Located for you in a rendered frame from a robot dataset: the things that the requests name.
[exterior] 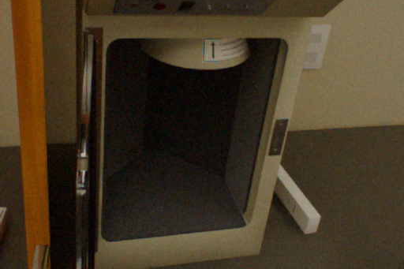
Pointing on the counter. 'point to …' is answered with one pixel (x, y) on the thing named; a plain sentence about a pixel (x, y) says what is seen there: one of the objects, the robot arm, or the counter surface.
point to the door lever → (41, 256)
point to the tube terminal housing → (282, 87)
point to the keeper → (278, 136)
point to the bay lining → (187, 113)
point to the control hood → (102, 1)
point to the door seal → (94, 160)
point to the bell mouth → (197, 51)
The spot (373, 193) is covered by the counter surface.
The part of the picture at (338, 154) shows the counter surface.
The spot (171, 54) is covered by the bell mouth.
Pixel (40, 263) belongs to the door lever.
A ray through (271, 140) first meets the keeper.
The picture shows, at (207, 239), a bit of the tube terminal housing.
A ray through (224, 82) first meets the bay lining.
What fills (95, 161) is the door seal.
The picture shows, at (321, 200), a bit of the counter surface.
